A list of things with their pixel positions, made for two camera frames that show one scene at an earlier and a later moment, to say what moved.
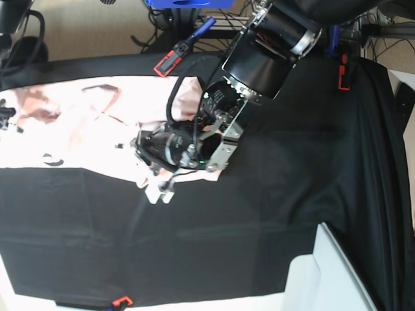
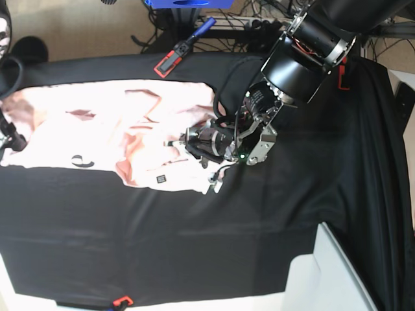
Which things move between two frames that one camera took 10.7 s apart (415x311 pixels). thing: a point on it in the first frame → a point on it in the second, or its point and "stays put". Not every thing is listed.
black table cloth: x=329 y=151 stays put
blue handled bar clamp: x=173 y=57 stays put
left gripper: x=5 y=114 → x=8 y=136
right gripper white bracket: x=163 y=155 → x=214 y=142
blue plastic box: x=190 y=4 stays put
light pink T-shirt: x=94 y=122 stays put
